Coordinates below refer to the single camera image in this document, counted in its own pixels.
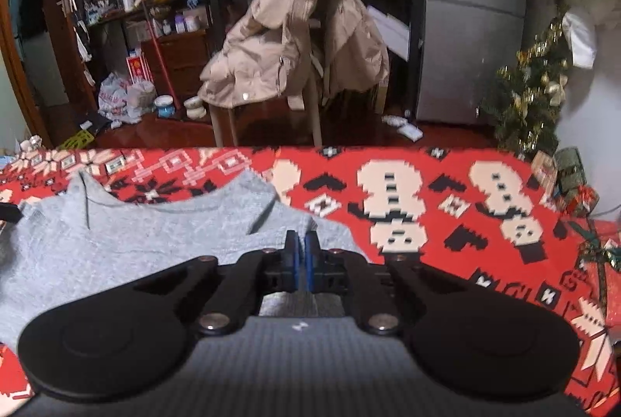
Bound wooden door frame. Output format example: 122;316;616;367
0;0;100;149

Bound white hanging cloth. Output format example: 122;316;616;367
562;7;598;69

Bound green gift box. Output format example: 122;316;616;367
553;146;588;197

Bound large red gift box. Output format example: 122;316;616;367
565;216;621;301

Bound beige jacket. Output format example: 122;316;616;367
198;0;390;110

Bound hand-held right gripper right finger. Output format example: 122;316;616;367
305;231;481;335

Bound brown gift box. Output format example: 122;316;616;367
530;150;559;185

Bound grey sweater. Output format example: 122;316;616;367
0;170;372;350

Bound black desk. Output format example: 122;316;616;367
208;0;428;117

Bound silver refrigerator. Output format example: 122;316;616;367
405;0;527;124

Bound yellow-green basket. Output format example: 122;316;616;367
58;128;95;151

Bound white box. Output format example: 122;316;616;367
366;5;411;61

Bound small red gift box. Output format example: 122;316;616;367
563;185;600;218

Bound small christmas tree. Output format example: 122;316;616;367
480;7;571;156

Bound wooden drawer cabinet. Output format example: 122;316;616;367
141;29;214;105

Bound white plastic bag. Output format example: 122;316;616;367
97;72;157;127

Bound red patterned blanket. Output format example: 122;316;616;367
0;145;621;415

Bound red-handled broom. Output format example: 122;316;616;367
141;0;182;110

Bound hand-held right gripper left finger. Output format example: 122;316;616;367
131;230;299;335

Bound red cardboard box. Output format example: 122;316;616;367
126;51;155;83

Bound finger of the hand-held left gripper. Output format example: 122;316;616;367
0;202;23;225

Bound white floor packets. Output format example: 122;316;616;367
381;114;423;141

